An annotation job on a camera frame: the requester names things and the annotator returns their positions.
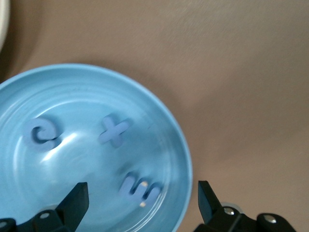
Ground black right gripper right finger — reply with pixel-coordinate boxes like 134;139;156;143
193;180;296;232

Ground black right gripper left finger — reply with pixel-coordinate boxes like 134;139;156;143
0;182;90;232

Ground blue foam letter m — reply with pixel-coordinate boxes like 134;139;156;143
118;170;164;208

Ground blue foam letter c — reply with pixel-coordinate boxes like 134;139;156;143
24;116;64;150

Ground blue foam letter x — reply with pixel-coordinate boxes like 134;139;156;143
98;117;133;148

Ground blue round plate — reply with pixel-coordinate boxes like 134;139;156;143
0;63;194;232

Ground brown table cover sheet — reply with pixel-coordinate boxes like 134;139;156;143
0;0;309;232

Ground beige round plate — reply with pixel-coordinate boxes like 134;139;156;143
0;0;12;56

